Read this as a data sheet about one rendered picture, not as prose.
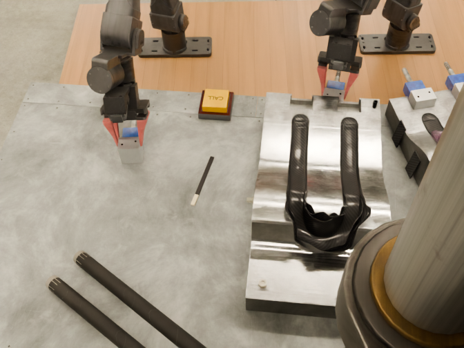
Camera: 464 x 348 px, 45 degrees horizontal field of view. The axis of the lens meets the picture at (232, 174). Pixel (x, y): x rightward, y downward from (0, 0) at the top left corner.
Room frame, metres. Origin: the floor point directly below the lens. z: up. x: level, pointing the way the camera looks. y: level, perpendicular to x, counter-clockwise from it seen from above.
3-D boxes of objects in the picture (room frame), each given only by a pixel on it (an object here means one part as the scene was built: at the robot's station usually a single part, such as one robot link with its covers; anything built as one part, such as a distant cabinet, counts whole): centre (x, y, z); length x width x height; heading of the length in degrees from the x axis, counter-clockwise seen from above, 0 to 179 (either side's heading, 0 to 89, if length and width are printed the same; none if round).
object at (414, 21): (1.14, -0.46, 0.90); 0.09 x 0.06 x 0.06; 35
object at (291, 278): (0.65, -0.18, 0.87); 0.50 x 0.26 x 0.14; 171
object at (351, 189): (0.66, -0.19, 0.92); 0.35 x 0.16 x 0.09; 171
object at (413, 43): (1.15, -0.46, 0.84); 0.20 x 0.07 x 0.08; 87
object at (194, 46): (1.18, 0.14, 0.84); 0.20 x 0.07 x 0.08; 87
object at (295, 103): (0.88, -0.17, 0.87); 0.05 x 0.05 x 0.04; 81
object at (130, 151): (0.86, 0.23, 0.83); 0.13 x 0.05 x 0.05; 179
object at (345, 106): (0.86, -0.28, 0.87); 0.05 x 0.05 x 0.04; 81
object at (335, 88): (0.98, -0.27, 0.83); 0.13 x 0.05 x 0.05; 163
